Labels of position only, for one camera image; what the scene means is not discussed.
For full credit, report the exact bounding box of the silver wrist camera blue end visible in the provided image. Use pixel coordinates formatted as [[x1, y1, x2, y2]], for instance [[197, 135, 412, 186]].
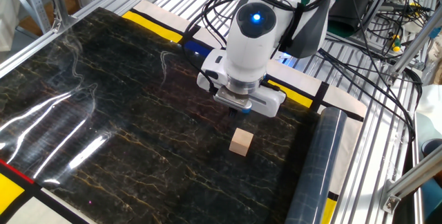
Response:
[[213, 85, 253, 114]]

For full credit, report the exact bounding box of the thick black cable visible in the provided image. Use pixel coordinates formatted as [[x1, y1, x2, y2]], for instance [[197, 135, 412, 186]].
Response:
[[317, 47, 424, 183]]

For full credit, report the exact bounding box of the black pouch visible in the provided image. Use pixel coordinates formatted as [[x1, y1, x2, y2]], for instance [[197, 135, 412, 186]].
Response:
[[327, 0, 383, 33]]

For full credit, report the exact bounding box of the tangled black cable heap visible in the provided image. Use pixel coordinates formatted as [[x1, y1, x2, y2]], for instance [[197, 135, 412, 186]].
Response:
[[358, 0, 432, 50]]

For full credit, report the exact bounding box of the perforated grey steel upright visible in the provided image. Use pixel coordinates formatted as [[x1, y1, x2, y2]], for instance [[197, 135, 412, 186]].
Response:
[[13, 0, 52, 34]]

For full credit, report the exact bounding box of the yellow green screwdriver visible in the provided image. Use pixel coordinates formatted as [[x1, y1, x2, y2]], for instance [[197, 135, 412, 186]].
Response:
[[390, 33, 403, 53]]

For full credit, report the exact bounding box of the teal bin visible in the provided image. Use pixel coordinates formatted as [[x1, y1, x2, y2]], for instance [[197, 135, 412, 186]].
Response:
[[420, 138, 442, 220]]

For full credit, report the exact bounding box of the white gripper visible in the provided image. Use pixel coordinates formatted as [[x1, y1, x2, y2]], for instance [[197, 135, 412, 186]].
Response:
[[196, 48, 287, 120]]

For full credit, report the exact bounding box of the small wooden cube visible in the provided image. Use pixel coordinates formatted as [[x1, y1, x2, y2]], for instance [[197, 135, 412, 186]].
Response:
[[229, 128, 255, 158]]

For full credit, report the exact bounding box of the black marble pattern sheet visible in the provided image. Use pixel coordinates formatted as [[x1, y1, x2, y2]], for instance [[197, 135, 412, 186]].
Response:
[[0, 8, 348, 224]]

